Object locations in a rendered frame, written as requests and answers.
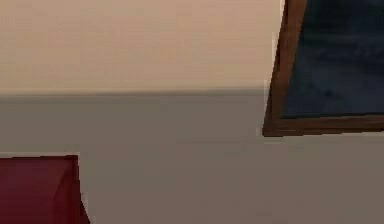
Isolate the brown framed dark window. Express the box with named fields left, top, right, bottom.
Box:
left=262, top=0, right=384, bottom=138

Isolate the dark red box furniture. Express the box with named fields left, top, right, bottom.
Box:
left=0, top=154, right=91, bottom=224

